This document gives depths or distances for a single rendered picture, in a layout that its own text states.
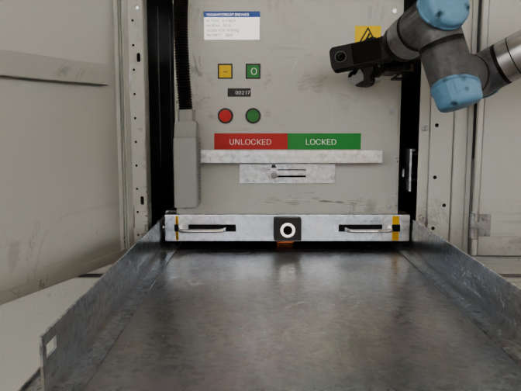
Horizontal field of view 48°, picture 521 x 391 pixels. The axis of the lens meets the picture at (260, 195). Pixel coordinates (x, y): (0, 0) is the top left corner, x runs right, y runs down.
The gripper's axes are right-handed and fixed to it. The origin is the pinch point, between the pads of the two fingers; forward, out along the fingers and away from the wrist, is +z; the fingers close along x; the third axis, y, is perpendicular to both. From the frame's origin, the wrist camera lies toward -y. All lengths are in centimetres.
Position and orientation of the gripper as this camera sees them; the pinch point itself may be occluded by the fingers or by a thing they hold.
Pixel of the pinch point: (349, 77)
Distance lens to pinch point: 128.4
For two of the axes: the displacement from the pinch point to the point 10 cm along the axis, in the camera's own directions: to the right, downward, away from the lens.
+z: -2.5, 1.4, 9.6
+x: -0.7, -9.9, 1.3
